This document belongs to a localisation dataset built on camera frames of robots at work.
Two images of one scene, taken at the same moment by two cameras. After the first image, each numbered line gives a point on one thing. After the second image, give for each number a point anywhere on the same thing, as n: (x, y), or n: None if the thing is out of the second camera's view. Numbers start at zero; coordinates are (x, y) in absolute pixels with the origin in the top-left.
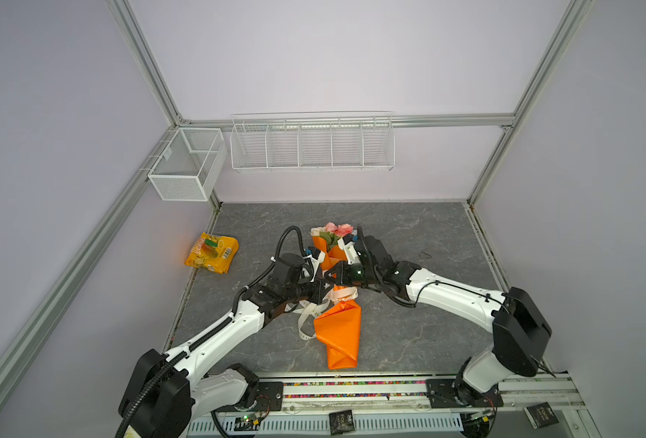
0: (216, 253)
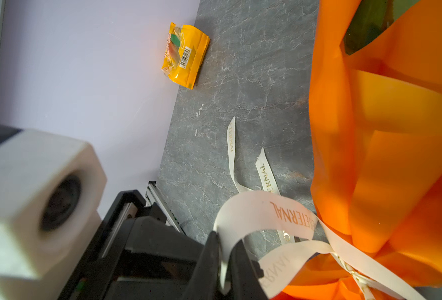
0: (184, 55)
